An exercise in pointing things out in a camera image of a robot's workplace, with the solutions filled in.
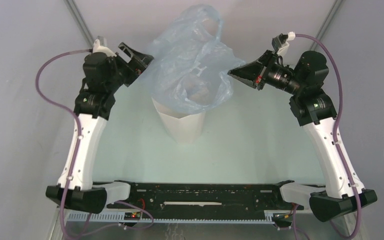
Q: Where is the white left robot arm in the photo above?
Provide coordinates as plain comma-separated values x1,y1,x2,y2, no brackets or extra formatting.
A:
45,40,154,214

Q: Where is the aluminium frame post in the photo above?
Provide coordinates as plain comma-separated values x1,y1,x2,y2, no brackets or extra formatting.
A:
306,0,364,240
35,0,95,240

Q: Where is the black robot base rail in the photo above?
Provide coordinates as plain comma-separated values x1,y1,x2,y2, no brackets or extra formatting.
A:
126,182,294,220

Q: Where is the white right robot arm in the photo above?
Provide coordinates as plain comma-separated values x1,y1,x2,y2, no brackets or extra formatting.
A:
228,50,378,222

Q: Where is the right aluminium frame post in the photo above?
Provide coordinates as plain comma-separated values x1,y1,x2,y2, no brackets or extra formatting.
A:
306,0,364,240

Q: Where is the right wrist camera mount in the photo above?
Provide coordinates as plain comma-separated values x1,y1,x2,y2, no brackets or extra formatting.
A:
271,31,296,57

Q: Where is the white slotted cable duct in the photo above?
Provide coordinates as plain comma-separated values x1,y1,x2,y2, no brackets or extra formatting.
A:
66,211,275,224

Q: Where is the white octagonal trash bin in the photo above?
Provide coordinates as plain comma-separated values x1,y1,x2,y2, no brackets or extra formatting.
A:
152,99,206,144

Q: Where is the light blue plastic trash bag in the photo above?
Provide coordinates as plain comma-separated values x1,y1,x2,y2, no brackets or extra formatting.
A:
138,4,245,115

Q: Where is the left aluminium frame post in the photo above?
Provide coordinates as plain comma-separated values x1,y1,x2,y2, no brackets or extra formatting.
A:
35,0,95,240

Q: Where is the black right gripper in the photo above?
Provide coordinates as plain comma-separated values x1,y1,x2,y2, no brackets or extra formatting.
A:
228,50,304,96

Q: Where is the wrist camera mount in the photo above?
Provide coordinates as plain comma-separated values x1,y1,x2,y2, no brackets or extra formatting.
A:
271,31,296,57
92,35,116,57

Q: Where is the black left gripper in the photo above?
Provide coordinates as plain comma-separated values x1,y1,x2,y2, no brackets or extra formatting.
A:
105,42,153,93

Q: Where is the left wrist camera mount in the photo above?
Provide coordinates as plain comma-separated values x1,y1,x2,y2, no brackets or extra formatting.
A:
92,35,116,57

